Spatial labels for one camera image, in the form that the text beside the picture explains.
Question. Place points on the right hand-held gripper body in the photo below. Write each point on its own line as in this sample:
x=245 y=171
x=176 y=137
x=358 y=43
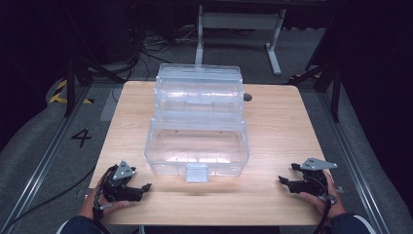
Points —
x=316 y=183

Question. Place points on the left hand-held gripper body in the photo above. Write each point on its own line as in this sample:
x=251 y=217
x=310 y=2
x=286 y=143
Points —
x=115 y=188

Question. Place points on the clear plastic storage box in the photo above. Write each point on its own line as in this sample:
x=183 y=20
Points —
x=196 y=146

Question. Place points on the person's right hand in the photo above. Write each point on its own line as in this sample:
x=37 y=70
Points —
x=332 y=204

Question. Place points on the person's left hand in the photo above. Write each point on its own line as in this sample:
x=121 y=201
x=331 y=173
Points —
x=89 y=208

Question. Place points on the black tripod stand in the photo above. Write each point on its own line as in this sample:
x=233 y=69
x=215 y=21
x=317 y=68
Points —
x=336 y=94
x=69 y=84

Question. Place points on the black table grommet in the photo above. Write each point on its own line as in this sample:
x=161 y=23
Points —
x=248 y=97

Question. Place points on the yellow black floor tape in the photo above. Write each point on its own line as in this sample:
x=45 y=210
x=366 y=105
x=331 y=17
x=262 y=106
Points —
x=60 y=97

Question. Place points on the aluminium floor rail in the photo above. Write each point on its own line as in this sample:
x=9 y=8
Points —
x=352 y=159
x=45 y=159

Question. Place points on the grey metal stand frame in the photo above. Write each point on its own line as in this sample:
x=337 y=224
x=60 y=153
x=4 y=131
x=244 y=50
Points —
x=240 y=20

